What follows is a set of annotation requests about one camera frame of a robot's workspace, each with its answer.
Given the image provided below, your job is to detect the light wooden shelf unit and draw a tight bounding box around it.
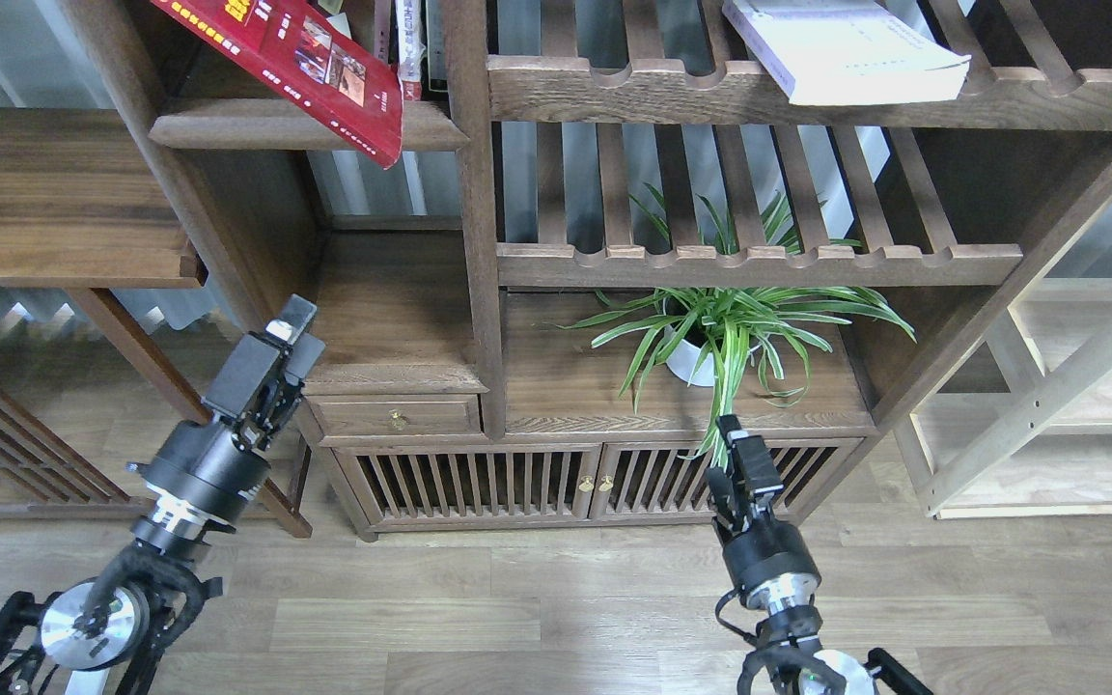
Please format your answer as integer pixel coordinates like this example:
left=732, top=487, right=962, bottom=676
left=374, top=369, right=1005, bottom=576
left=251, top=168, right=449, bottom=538
left=895, top=178, right=1112, bottom=519

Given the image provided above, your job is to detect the white red upright book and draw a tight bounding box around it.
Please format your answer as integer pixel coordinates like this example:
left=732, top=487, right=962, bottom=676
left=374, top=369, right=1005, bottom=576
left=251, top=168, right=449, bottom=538
left=394, top=0, right=427, bottom=101

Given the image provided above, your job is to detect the brass drawer knob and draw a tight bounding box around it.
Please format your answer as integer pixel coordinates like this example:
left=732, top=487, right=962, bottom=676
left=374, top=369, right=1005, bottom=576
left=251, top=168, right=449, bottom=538
left=388, top=409, right=409, bottom=431

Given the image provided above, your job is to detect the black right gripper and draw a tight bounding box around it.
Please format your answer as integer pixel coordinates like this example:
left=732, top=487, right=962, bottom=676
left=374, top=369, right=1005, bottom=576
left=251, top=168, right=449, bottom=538
left=707, top=415, right=821, bottom=610

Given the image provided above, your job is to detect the white thick book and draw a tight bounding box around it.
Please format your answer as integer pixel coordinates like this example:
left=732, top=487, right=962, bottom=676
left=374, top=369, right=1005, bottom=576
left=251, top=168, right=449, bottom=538
left=722, top=1, right=971, bottom=106

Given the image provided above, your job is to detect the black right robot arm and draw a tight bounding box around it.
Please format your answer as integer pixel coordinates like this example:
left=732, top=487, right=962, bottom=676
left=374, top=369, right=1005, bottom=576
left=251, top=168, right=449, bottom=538
left=706, top=414, right=930, bottom=694

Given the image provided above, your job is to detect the dark wooden bookshelf cabinet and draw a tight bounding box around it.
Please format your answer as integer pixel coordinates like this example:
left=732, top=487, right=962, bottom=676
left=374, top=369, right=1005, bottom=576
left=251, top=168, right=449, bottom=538
left=59, top=1, right=1112, bottom=540

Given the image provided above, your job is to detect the red cover book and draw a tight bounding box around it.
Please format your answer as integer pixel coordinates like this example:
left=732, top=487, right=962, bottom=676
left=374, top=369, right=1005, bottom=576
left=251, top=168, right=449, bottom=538
left=155, top=1, right=404, bottom=170

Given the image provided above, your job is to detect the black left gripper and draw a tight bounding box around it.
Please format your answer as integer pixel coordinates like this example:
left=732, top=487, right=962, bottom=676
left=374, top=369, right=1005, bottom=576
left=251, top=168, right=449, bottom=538
left=142, top=294, right=325, bottom=532

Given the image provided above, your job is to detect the dark wooden side table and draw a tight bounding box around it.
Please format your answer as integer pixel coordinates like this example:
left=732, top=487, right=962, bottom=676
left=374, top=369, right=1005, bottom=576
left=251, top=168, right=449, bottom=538
left=0, top=108, right=314, bottom=540

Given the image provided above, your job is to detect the dark green upright book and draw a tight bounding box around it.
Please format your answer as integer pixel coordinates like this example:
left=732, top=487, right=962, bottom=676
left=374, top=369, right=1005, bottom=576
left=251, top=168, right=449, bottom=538
left=424, top=0, right=449, bottom=95

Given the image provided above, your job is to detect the white flat bar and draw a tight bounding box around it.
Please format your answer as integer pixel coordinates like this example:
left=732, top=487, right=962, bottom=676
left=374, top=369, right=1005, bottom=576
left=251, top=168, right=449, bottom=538
left=63, top=669, right=111, bottom=695

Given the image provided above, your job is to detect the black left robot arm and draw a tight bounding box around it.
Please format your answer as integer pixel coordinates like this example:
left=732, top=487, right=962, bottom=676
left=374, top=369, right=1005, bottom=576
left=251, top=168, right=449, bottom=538
left=0, top=295, right=325, bottom=694

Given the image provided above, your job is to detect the white plant pot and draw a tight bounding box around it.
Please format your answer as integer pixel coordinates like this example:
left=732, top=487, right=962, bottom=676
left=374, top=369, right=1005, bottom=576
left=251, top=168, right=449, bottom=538
left=662, top=324, right=763, bottom=390

